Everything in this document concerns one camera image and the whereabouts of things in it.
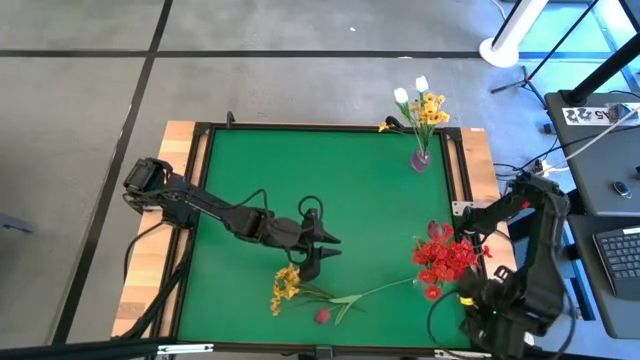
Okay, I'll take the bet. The grey floor object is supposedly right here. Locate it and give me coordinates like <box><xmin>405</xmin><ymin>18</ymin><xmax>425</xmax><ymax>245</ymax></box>
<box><xmin>0</xmin><ymin>213</ymin><xmax>37</xmax><ymax>235</ymax></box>

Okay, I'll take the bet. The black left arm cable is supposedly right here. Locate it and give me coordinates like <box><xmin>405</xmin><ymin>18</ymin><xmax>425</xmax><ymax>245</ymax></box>
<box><xmin>212</xmin><ymin>187</ymin><xmax>326</xmax><ymax>224</ymax></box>

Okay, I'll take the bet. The black keyboard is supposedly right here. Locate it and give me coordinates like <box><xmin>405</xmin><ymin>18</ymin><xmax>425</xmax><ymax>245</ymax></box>
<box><xmin>592</xmin><ymin>227</ymin><xmax>640</xmax><ymax>301</ymax></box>

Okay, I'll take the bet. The silver frame bracket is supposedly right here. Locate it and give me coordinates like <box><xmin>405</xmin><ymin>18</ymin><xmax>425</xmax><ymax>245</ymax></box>
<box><xmin>156</xmin><ymin>343</ymin><xmax>215</xmax><ymax>356</ymax></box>
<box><xmin>433</xmin><ymin>349</ymin><xmax>494</xmax><ymax>360</ymax></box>

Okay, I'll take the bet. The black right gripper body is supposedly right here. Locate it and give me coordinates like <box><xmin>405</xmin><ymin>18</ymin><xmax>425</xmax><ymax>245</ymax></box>
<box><xmin>459</xmin><ymin>271</ymin><xmax>512</xmax><ymax>347</ymax></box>

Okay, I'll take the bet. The white label sticker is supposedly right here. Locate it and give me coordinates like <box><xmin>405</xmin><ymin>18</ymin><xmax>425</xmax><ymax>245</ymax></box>
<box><xmin>561</xmin><ymin>104</ymin><xmax>627</xmax><ymax>126</ymax></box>

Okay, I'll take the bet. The thick black desk post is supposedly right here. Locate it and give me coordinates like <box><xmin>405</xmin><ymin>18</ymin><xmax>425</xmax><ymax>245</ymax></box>
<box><xmin>558</xmin><ymin>44</ymin><xmax>640</xmax><ymax>107</ymax></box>

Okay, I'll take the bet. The black tripod stand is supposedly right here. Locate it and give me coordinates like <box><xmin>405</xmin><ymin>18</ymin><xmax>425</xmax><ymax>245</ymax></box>
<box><xmin>488</xmin><ymin>0</ymin><xmax>601</xmax><ymax>109</ymax></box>

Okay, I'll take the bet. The yellow artificial flower bunch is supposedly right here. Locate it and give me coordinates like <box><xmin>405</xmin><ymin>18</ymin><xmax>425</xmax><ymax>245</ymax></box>
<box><xmin>377</xmin><ymin>92</ymin><xmax>451</xmax><ymax>156</ymax></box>
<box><xmin>269</xmin><ymin>263</ymin><xmax>366</xmax><ymax>318</ymax></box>

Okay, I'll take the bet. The black aluminium table frame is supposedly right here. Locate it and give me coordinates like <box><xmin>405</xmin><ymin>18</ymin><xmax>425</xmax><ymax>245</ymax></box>
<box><xmin>149</xmin><ymin>119</ymin><xmax>501</xmax><ymax>360</ymax></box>

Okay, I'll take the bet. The dark grey desk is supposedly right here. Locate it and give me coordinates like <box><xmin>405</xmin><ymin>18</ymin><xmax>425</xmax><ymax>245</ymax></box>
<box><xmin>567</xmin><ymin>214</ymin><xmax>640</xmax><ymax>341</ymax></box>
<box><xmin>543</xmin><ymin>91</ymin><xmax>640</xmax><ymax>219</ymax></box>

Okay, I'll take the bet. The white cable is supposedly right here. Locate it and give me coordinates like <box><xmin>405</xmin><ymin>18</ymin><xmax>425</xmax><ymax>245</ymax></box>
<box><xmin>563</xmin><ymin>107</ymin><xmax>640</xmax><ymax>162</ymax></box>

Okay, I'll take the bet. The black floor cable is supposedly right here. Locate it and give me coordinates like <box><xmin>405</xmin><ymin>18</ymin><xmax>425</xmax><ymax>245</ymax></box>
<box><xmin>122</xmin><ymin>219</ymin><xmax>169</xmax><ymax>284</ymax></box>

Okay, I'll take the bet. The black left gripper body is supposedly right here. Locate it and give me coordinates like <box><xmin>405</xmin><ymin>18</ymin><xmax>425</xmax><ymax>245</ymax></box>
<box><xmin>266</xmin><ymin>215</ymin><xmax>324</xmax><ymax>283</ymax></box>

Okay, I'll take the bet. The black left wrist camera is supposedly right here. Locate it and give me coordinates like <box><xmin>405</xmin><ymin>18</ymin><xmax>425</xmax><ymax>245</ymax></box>
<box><xmin>302</xmin><ymin>207</ymin><xmax>324</xmax><ymax>231</ymax></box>

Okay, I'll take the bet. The white artificial tulip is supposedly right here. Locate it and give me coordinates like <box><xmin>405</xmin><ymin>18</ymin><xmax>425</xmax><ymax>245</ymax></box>
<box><xmin>413</xmin><ymin>74</ymin><xmax>432</xmax><ymax>151</ymax></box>
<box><xmin>392</xmin><ymin>86</ymin><xmax>425</xmax><ymax>151</ymax></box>

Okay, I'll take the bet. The black overhead frame beam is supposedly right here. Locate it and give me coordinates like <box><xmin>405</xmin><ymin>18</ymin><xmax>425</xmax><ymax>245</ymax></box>
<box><xmin>0</xmin><ymin>335</ymin><xmax>176</xmax><ymax>360</ymax></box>

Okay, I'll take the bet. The green table mat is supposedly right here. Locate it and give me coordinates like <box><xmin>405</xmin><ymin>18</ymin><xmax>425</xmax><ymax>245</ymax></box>
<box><xmin>177</xmin><ymin>128</ymin><xmax>474</xmax><ymax>351</ymax></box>

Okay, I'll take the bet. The white round-base pole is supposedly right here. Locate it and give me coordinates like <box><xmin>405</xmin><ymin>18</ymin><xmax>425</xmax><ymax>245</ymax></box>
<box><xmin>478</xmin><ymin>0</ymin><xmax>551</xmax><ymax>70</ymax></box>

